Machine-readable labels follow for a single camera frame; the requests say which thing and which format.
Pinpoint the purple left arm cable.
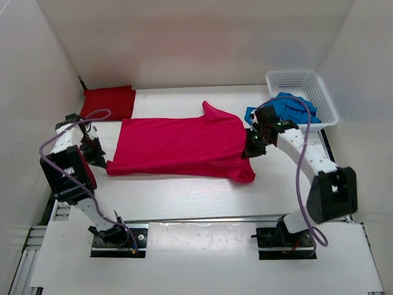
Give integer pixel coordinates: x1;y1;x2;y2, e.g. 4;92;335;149
39;108;139;256

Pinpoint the blue t-shirt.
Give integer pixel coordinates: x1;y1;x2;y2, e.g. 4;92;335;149
263;92;321;125

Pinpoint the aluminium left side rail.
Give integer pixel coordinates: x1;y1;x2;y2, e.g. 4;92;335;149
7;121;90;295

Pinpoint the red t-shirt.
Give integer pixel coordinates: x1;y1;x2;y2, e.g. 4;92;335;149
80;85;136;121

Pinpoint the white plastic laundry basket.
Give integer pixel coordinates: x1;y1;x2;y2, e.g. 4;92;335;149
265;69;338;133

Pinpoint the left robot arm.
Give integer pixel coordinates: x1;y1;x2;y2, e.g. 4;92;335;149
39;113;130;247

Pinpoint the white front cover board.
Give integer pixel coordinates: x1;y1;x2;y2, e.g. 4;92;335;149
31;221;383;294

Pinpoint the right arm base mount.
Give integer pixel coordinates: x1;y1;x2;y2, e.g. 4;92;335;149
251;227;317;261

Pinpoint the aluminium rail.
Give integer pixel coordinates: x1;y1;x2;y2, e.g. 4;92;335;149
50;202;351;227
7;121;90;295

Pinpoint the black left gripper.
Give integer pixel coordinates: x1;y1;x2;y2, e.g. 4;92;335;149
79;136;107;169

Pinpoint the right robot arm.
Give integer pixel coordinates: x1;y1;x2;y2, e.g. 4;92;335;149
243;106;358;246

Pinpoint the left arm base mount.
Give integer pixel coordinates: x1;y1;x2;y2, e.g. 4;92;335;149
88;223;149;258

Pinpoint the aluminium front rail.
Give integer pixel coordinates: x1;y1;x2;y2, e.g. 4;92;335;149
50;202;351;227

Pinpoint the pink t-shirt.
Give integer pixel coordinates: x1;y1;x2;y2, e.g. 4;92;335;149
106;101;255;184

